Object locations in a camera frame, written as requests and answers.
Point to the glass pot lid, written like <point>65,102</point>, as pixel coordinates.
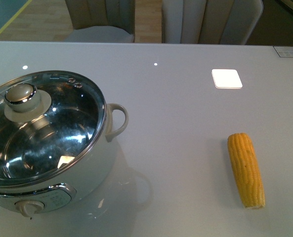
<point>36,149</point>

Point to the table corner label sticker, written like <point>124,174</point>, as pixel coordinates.
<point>284,51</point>

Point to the yellow corn cob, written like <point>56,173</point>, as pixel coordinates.
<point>246,171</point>

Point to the white electric cooking pot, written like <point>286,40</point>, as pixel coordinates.
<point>72,184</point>

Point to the beige upholstered chair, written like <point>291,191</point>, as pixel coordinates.
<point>229,22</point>
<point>105,21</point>

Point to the left beige upholstered chair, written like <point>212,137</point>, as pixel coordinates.
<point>105,21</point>

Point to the right beige upholstered chair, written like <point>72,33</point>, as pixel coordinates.
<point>229,22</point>

